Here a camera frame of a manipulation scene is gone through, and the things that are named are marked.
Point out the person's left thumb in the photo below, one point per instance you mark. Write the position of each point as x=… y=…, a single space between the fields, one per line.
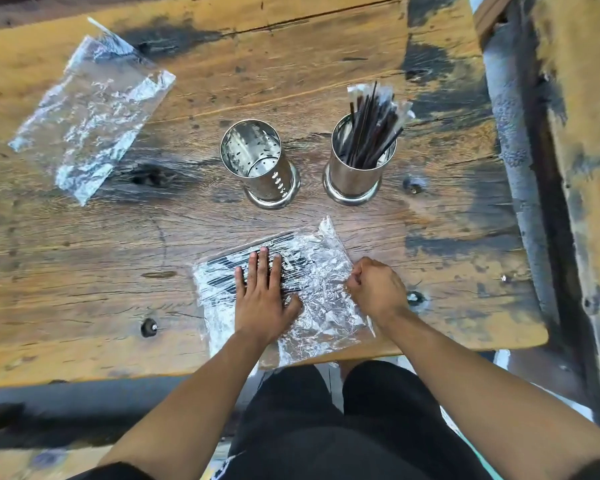
x=293 y=305

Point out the empty clear plastic bag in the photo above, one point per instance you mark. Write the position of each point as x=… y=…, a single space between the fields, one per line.
x=92 y=112

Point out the black left sleeve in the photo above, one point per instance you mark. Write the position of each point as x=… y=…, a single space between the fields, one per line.
x=112 y=472

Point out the person's left forearm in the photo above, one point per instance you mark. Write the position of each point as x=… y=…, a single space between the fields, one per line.
x=200 y=399

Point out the clear plastic bag with straws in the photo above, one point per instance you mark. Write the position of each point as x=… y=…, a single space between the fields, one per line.
x=325 y=274

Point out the black sleeve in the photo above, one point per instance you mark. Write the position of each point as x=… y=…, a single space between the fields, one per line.
x=597 y=469
x=112 y=472

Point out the person's right forearm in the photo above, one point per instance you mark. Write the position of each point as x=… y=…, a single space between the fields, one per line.
x=460 y=389

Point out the bunch of wrapped black straws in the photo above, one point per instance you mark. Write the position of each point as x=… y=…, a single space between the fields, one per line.
x=372 y=129

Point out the steel holder holding straws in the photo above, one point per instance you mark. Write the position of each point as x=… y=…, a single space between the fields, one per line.
x=351 y=180

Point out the empty perforated steel holder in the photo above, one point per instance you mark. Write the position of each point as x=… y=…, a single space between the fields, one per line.
x=267 y=174

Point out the black trousers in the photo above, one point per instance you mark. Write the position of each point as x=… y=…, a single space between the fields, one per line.
x=330 y=429

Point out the bundle of bagged black straws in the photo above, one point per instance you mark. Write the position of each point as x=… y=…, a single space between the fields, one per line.
x=220 y=279

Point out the person's left little finger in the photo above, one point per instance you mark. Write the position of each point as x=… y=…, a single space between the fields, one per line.
x=240 y=283

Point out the black right sleeve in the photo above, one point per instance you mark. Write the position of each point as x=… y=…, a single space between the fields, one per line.
x=597 y=469

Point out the person's right hand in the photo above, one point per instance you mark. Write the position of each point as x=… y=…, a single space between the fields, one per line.
x=380 y=290

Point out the weathered wooden bench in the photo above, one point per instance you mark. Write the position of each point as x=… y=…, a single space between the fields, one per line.
x=585 y=144

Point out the person's left middle finger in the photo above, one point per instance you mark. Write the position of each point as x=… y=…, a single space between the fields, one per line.
x=263 y=268

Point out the person's right fingers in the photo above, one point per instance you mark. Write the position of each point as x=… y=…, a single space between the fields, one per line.
x=357 y=280

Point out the person's left hand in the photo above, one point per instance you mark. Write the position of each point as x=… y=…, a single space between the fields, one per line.
x=260 y=309

